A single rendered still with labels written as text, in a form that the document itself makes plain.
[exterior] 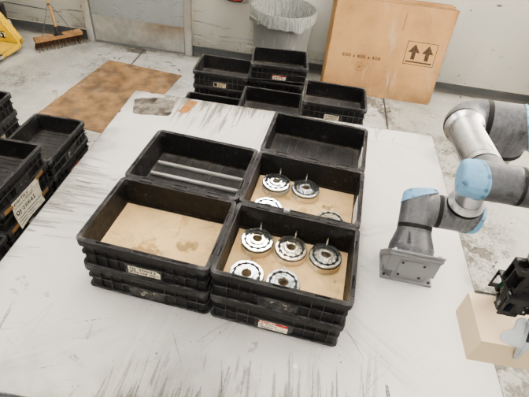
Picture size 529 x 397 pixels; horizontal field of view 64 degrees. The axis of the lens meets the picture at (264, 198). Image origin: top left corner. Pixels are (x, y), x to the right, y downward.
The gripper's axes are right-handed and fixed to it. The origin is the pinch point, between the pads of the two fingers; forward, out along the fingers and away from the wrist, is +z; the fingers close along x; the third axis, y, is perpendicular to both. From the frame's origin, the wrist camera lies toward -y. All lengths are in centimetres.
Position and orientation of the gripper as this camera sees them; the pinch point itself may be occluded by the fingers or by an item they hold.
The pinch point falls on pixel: (508, 328)
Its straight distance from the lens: 108.2
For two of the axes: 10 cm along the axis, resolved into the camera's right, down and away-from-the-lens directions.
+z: -0.9, 7.4, 6.7
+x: -1.4, 6.6, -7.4
